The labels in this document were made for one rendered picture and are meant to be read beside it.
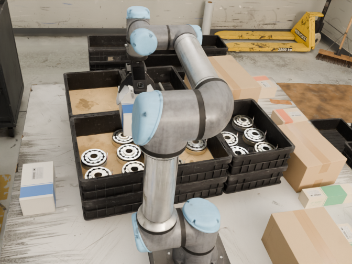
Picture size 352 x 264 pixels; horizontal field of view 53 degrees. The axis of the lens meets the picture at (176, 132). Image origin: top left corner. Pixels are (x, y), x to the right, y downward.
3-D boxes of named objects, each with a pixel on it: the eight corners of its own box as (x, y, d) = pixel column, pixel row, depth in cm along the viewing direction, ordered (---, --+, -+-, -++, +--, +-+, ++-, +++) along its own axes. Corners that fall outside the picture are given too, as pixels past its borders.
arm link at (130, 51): (150, 45, 116) (125, 46, 114) (150, 58, 119) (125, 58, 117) (146, 36, 122) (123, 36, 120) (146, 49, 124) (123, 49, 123)
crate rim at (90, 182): (161, 174, 132) (162, 169, 130) (79, 187, 123) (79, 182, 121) (137, 114, 161) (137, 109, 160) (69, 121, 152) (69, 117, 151)
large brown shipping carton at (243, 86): (253, 116, 206) (262, 86, 194) (207, 122, 197) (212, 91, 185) (224, 82, 236) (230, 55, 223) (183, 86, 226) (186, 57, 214)
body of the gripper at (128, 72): (144, 76, 133) (145, 46, 125) (148, 88, 126) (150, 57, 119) (124, 77, 131) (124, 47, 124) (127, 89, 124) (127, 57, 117)
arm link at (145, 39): (169, 32, 102) (163, 18, 110) (131, 32, 100) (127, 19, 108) (168, 57, 107) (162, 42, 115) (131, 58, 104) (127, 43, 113)
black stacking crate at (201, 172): (228, 178, 147) (233, 158, 140) (160, 190, 138) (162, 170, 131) (195, 123, 176) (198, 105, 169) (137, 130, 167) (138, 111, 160)
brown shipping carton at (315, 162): (334, 183, 167) (347, 158, 157) (296, 193, 160) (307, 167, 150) (297, 144, 188) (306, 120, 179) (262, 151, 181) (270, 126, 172)
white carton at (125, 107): (156, 133, 129) (157, 113, 123) (123, 135, 126) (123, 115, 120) (147, 103, 144) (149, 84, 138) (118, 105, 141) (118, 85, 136)
